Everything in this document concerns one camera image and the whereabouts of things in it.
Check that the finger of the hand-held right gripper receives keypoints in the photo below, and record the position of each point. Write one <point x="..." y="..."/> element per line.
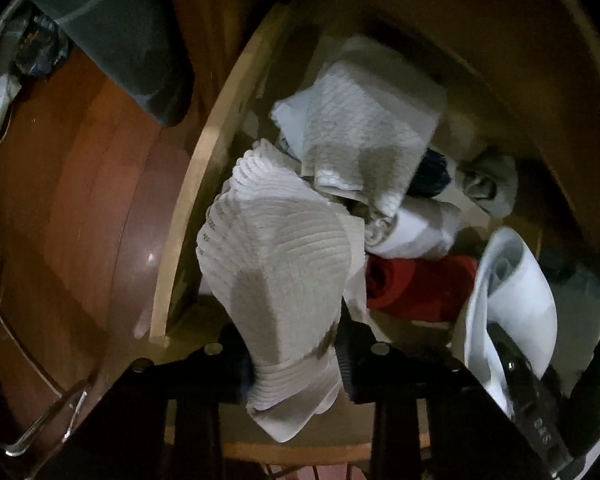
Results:
<point x="535" y="425"/>

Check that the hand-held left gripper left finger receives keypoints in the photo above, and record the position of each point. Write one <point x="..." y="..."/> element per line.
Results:
<point x="237" y="375"/>

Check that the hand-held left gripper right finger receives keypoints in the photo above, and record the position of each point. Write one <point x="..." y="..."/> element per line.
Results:
<point x="347" y="365"/>

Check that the white ribbed underwear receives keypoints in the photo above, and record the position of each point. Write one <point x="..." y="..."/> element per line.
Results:
<point x="270" y="270"/>

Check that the wooden drawer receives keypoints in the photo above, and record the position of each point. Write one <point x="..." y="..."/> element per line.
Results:
<point x="430" y="10"/>
<point x="205" y="160"/>

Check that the red underwear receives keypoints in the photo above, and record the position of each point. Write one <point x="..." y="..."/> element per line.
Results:
<point x="420" y="285"/>

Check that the dark blue patterned underwear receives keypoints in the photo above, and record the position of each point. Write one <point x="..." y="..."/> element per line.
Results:
<point x="430" y="175"/>

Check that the clear plastic hanger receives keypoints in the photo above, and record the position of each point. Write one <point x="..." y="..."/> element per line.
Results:
<point x="55" y="412"/>

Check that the grey white small sock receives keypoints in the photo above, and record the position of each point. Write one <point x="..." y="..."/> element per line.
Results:
<point x="495" y="180"/>

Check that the white grey folded sock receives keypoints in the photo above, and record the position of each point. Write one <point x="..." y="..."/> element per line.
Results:
<point x="360" y="125"/>

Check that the blue-grey checked cloth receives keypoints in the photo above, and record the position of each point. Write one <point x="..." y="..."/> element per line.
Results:
<point x="115" y="35"/>

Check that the dark blue packet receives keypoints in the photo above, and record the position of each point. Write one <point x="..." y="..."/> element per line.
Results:
<point x="40" y="40"/>

